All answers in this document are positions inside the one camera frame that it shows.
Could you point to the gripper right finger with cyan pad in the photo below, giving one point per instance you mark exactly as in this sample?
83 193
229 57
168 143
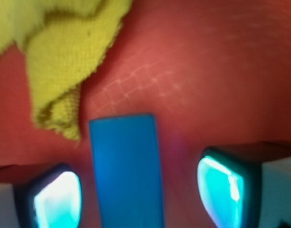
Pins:
246 185

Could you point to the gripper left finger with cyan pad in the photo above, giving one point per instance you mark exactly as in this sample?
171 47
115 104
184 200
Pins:
39 196

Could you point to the blue rectangular block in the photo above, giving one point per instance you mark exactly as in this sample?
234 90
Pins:
127 171

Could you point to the red plastic tray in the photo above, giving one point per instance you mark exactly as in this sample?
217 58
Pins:
210 71

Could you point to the yellow microfiber cloth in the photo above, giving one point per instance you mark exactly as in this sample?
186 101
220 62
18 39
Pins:
64 42

